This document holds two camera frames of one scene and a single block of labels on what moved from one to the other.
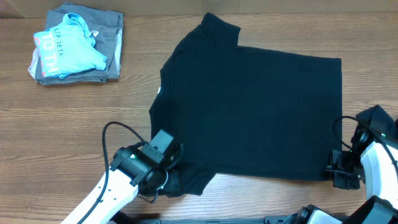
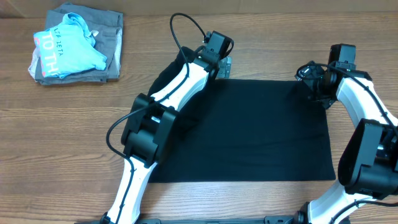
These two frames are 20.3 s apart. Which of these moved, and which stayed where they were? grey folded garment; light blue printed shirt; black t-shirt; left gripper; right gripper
Moved: right gripper; left gripper; black t-shirt
Stayed: grey folded garment; light blue printed shirt
